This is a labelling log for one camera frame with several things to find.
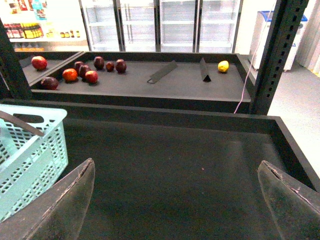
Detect dark apple group right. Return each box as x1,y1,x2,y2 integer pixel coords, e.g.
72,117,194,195
115,59,127,74

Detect black flat shelf divider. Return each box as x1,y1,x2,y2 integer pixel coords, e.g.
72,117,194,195
147,60,178,84

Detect small dark red apple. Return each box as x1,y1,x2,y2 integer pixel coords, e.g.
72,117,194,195
105,61,115,72

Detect black perforated shelf post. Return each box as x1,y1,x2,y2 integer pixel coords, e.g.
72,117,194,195
0,21,33,100

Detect dark apple group back centre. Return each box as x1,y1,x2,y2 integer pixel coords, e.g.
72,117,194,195
93,56,105,70

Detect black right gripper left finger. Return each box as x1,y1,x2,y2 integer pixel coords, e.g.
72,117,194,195
0,158,96,240

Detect orange red apple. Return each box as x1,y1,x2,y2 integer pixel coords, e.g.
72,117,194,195
62,68,78,82

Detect pink cable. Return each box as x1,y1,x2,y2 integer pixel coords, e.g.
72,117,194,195
233,0,277,114

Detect black triangular shelf divider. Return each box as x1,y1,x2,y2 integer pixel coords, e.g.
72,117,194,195
199,57,212,83

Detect red apple front of group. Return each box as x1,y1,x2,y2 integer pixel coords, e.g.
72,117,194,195
85,70,99,84

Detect red apple near post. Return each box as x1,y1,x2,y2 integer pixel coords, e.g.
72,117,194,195
31,56,48,71

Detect glass door refrigerator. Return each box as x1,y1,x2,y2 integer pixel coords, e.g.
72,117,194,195
80,0,242,54

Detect dark red apple front left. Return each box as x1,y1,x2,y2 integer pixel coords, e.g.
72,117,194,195
40,76,59,90

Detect white shelf with bottles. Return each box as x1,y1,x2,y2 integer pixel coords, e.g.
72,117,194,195
0,0,89,52

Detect white chest freezer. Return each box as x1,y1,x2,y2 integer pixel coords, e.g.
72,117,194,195
248,10,308,72

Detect yellow lemon on shelf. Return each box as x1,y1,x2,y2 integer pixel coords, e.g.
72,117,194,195
217,60,229,73

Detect light blue plastic basket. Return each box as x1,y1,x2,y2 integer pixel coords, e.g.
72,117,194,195
0,103,69,222

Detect dark apple group back left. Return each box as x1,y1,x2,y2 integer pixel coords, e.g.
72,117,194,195
73,61,84,72

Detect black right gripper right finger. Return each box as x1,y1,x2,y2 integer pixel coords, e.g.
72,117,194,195
257,160,320,240

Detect dark apple group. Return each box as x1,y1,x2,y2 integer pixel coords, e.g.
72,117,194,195
93,56,105,70
115,59,127,74
73,61,84,72
78,64,91,79

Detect black right shelf post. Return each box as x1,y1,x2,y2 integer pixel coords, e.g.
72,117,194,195
249,0,309,115

